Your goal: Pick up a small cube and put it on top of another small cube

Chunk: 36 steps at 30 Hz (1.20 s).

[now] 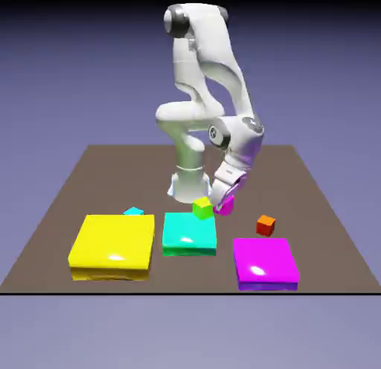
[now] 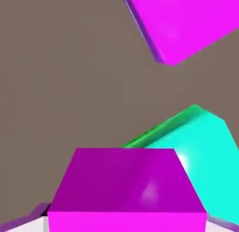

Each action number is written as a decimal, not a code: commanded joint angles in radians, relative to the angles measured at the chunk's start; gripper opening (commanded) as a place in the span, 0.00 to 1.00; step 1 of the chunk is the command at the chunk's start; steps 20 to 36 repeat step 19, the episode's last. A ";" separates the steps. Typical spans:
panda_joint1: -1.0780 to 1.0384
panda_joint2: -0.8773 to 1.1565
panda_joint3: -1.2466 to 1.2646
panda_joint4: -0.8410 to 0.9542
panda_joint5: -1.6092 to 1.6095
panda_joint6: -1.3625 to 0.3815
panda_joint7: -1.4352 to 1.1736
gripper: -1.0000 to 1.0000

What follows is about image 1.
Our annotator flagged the small orange cube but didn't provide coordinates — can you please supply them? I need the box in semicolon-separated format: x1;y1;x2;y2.
255;214;277;237

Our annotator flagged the small green cube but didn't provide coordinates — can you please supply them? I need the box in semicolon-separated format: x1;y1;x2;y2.
192;196;215;221

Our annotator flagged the small magenta cube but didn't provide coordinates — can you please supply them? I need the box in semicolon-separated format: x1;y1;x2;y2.
212;195;235;217

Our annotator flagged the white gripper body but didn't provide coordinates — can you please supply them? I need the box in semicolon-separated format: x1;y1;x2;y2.
209;178;243;208

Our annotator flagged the large cyan box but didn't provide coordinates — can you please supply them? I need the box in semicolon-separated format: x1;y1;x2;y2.
161;211;217;257

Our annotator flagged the large magenta box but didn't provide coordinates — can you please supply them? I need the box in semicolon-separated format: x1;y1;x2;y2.
232;237;300;292

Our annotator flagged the large yellow box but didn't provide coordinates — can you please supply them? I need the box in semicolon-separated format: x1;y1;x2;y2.
68;214;156;282

